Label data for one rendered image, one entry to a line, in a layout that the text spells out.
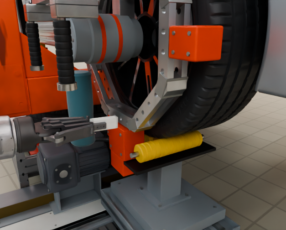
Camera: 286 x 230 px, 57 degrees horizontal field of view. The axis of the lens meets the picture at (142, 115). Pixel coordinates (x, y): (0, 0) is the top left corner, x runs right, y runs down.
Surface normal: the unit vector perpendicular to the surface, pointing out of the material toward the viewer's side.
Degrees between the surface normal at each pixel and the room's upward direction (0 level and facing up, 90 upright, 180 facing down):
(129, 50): 116
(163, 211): 0
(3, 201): 0
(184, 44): 90
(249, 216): 0
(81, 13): 90
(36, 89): 90
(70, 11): 90
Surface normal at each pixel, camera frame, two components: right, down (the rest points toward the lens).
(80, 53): 0.43, 0.75
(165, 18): -0.85, 0.16
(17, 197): 0.00, -0.95
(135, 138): 0.52, 0.26
